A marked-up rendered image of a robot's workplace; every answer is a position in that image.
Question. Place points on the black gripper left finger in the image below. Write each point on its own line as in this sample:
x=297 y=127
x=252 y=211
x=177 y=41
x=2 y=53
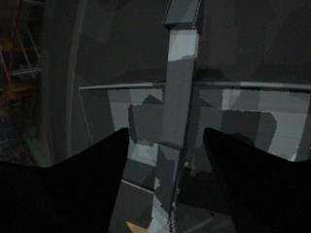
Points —
x=79 y=193

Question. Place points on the grey rectangular tray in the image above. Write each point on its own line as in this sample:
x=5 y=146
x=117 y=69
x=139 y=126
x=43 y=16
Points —
x=273 y=115

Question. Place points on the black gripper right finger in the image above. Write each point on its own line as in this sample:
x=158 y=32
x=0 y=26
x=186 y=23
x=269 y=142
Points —
x=262 y=191

